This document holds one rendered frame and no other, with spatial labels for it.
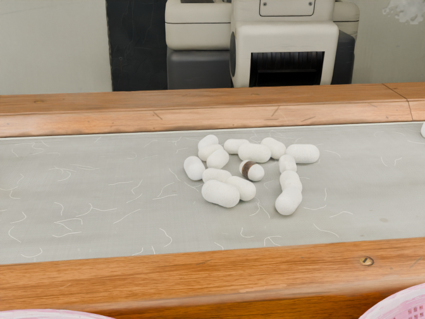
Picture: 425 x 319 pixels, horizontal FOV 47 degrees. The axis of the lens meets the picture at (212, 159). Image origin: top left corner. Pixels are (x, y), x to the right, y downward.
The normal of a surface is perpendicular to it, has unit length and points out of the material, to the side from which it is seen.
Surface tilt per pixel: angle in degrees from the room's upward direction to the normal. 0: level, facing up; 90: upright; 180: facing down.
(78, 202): 0
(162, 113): 45
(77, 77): 90
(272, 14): 98
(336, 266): 0
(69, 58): 90
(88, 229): 0
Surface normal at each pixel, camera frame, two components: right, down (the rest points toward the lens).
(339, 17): 0.07, 0.41
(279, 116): 0.08, -0.36
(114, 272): 0.00, -0.91
